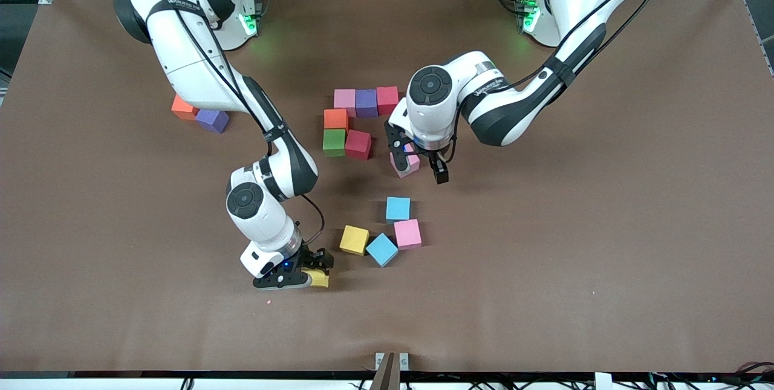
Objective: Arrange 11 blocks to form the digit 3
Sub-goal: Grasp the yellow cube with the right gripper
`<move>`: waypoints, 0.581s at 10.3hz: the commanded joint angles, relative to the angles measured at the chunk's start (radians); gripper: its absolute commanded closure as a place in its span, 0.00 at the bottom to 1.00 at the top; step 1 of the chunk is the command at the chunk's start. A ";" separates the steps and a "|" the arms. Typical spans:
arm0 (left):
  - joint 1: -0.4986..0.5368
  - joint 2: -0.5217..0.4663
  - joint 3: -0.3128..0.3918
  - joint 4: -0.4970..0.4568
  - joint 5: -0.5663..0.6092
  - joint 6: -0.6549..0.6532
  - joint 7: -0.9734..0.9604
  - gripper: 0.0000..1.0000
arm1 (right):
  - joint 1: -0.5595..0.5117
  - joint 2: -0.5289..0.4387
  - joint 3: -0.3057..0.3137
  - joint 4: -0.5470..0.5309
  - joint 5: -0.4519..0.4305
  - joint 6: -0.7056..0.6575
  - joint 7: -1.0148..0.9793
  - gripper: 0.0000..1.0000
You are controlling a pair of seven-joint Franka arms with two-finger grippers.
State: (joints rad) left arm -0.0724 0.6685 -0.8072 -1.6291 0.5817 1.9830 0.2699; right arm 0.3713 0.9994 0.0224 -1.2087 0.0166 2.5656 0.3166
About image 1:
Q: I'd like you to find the pink foam block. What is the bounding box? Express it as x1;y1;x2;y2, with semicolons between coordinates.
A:
394;219;423;250
390;143;421;179
334;89;357;117

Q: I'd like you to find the red foam block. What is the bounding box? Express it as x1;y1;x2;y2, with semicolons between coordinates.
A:
345;130;372;161
376;86;400;115

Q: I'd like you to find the purple foam block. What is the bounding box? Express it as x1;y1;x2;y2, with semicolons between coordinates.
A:
356;89;379;119
195;109;230;134

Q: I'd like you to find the green foam block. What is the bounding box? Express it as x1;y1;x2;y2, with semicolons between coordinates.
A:
322;129;347;157

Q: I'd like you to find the blue foam block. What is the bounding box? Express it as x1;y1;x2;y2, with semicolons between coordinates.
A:
365;232;400;268
386;197;411;224

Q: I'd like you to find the brown paper table cover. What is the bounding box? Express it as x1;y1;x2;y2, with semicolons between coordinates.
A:
0;0;774;374

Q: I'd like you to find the small metal bracket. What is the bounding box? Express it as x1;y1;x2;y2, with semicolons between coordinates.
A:
375;352;410;371

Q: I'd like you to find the brown wedge post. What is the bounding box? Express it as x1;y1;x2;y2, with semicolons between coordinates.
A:
370;352;397;390

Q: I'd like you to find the white table edge rail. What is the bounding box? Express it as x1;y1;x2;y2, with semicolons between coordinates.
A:
0;376;774;390

